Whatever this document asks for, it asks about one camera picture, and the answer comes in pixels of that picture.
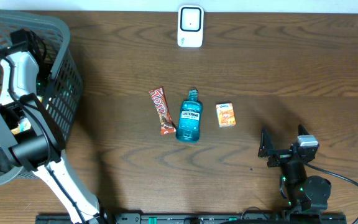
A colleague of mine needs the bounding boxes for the grey plastic shopping basket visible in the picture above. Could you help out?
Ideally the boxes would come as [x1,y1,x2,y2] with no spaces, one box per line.
[0,10,83,185]

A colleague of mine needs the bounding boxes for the orange Kleenex tissue pack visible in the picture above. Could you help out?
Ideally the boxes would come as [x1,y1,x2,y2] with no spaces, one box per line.
[216,103,236,128]

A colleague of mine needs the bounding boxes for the beige snack bag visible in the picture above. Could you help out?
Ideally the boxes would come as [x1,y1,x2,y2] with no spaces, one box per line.
[11,118,31,135]

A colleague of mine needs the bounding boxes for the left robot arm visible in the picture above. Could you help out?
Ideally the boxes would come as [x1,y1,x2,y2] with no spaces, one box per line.
[0,29,110,223]

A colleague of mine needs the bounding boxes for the white barcode scanner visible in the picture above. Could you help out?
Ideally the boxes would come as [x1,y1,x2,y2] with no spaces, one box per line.
[177,5,204,48]

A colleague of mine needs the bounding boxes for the red Top chocolate bar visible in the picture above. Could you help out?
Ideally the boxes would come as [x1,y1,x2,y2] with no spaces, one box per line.
[149,86,176,135]

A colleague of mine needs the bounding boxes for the blue Listerine mouthwash bottle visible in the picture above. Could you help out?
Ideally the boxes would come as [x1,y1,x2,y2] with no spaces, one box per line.
[176,88,203,142]

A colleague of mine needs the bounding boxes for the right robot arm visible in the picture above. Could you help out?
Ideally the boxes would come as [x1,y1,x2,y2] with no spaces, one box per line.
[258,124,331,213]

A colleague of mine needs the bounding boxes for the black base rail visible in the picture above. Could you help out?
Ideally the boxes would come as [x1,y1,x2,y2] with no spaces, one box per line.
[35,212,347,224]

